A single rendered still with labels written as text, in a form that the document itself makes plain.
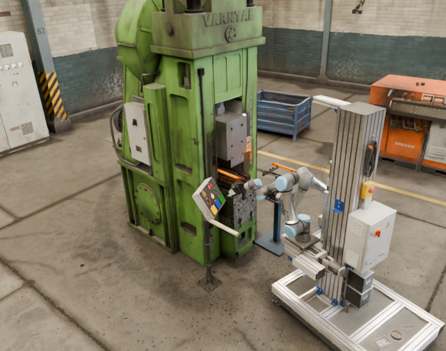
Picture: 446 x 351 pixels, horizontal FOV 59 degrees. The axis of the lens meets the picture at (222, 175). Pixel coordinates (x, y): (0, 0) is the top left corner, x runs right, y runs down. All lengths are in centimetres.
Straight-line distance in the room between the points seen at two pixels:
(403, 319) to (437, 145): 362
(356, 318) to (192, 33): 284
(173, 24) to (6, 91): 515
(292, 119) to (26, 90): 507
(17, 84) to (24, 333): 515
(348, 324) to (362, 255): 73
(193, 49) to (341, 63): 839
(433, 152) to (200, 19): 463
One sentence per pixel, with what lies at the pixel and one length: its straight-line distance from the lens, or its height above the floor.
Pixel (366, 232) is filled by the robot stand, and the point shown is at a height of 115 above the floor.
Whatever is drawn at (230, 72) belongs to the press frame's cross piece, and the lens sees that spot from 395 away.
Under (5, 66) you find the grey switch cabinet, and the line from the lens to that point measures 825.
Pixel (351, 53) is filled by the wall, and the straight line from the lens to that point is 1146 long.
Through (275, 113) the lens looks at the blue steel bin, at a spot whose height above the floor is 47.
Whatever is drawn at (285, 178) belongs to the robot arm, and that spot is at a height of 144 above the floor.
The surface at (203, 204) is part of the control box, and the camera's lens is 357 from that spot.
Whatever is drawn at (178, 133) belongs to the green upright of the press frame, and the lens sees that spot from 407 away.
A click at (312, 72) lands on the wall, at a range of 1202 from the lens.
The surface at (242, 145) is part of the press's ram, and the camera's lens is 407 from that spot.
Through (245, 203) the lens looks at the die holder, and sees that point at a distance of 432.
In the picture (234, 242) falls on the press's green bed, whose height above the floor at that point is 28.
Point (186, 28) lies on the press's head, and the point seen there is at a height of 255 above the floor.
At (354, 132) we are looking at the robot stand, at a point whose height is 188.
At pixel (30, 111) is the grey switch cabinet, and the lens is 854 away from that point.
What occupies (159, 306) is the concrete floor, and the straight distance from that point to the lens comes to 421.
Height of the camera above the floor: 295
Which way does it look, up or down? 27 degrees down
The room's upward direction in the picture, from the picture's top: 2 degrees counter-clockwise
